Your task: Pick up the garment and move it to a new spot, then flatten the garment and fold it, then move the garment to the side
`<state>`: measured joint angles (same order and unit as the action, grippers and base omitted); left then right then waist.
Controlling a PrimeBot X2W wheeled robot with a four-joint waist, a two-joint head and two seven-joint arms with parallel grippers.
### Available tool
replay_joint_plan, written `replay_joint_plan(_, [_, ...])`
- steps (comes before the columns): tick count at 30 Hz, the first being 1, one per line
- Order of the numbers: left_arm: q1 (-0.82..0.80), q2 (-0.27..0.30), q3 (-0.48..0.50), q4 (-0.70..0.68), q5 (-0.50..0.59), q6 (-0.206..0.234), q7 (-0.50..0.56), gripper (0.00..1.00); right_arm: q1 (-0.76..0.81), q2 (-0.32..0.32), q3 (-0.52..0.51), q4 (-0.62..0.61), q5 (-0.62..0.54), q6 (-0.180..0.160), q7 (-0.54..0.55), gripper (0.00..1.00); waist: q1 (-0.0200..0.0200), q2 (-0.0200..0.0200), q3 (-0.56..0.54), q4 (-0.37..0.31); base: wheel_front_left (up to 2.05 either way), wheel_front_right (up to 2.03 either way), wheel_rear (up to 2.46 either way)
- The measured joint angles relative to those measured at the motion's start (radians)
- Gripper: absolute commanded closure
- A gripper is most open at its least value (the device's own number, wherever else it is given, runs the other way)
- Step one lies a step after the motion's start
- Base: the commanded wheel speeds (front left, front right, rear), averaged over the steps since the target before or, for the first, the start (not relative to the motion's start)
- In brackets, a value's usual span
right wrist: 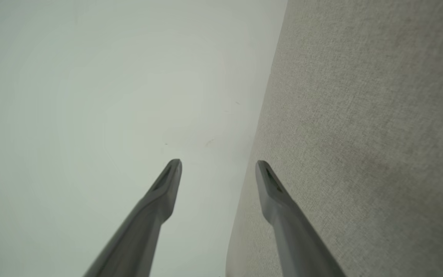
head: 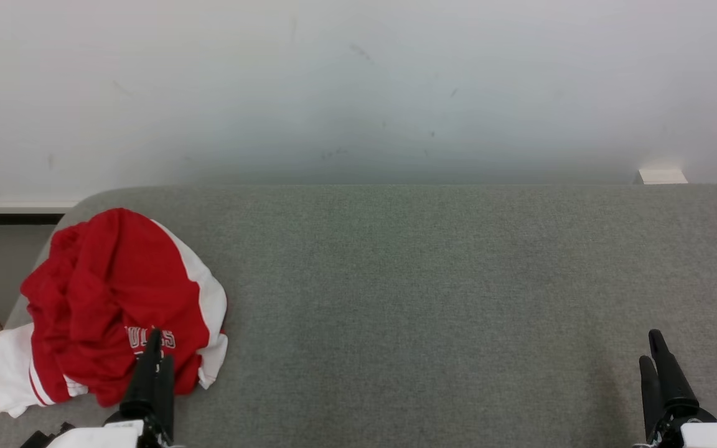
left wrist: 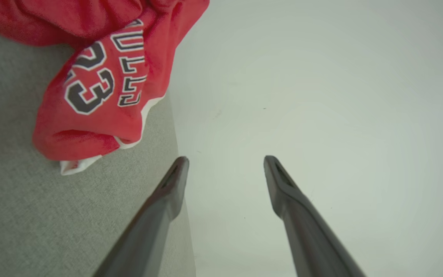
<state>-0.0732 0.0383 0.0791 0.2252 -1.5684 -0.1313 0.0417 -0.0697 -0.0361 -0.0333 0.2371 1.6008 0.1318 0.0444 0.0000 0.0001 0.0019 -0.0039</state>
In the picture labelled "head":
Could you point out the red basketball jersey white trim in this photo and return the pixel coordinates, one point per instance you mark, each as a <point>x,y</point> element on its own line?
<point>10,373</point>

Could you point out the small white box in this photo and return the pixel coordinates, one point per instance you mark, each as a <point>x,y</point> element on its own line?
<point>662,177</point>

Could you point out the red shorts with white band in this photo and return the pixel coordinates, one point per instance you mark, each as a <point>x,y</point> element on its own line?
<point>147,274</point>

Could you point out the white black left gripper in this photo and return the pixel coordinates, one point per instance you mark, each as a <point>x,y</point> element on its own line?
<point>109,437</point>

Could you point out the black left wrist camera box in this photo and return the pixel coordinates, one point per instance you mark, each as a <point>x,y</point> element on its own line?
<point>44,438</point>

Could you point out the white and black baseboard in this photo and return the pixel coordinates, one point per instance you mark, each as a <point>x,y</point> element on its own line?
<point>10,213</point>

